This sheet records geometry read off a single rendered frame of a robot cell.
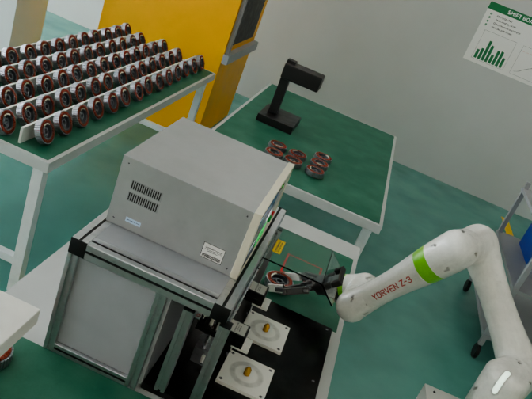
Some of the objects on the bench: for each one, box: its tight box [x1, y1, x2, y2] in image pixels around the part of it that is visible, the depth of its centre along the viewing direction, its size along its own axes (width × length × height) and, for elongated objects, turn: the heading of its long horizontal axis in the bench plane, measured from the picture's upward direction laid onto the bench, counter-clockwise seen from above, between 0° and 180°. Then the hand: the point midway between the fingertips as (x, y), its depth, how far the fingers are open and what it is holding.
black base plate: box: [141, 299, 333, 399], centre depth 197 cm, size 47×64×2 cm
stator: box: [264, 271, 294, 295], centre depth 239 cm, size 11×11×4 cm
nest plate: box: [244, 310, 291, 355], centre depth 207 cm, size 15×15×1 cm
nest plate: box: [215, 350, 275, 399], centre depth 185 cm, size 15×15×1 cm
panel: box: [138, 298, 184, 384], centre depth 192 cm, size 1×66×30 cm, turn 131°
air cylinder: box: [190, 333, 214, 366], centre depth 186 cm, size 5×8×6 cm
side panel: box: [43, 252, 168, 390], centre depth 164 cm, size 28×3×32 cm, turn 41°
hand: (279, 282), depth 239 cm, fingers open, 13 cm apart
